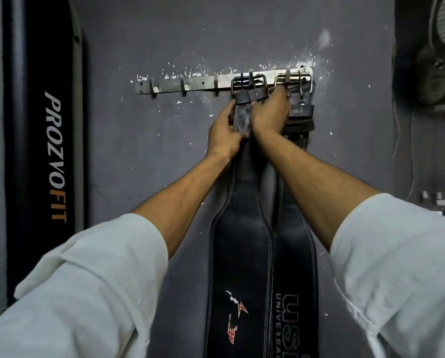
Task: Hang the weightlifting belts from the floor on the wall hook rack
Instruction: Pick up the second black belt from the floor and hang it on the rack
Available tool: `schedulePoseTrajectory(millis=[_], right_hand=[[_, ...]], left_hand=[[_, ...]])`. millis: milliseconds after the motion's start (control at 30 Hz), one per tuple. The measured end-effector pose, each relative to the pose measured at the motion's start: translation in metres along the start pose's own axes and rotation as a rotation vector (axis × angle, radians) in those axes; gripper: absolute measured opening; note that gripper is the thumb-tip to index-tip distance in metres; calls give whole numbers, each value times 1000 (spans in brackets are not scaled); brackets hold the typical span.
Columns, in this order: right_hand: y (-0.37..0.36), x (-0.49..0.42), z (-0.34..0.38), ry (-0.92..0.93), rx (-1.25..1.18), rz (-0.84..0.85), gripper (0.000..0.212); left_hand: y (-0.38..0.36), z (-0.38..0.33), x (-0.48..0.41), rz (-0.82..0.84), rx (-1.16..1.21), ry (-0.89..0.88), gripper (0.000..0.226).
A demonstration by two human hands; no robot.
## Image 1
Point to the person's left hand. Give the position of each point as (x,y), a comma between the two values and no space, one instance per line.
(224,137)

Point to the person's right hand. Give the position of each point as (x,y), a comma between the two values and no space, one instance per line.
(272,115)

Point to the metal wall hooks rail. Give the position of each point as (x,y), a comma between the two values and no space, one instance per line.
(196,82)

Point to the black belt with red logo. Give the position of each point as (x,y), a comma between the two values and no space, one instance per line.
(237,238)

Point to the black USI leather belt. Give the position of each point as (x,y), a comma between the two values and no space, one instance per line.
(297,257)

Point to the person's left forearm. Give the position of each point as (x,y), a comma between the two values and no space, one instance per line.
(185,201)

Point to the person's right forearm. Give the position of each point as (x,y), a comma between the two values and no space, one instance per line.
(315,190)

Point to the small metal mirror clip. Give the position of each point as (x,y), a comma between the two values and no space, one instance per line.
(424,195)
(439,196)

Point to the black grey folded treadmill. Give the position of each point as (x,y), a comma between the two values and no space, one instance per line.
(28,145)

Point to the white long-sleeved shirt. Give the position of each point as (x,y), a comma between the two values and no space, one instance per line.
(77,287)

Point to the wall-mounted fan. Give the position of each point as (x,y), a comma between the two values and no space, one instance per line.
(431,78)

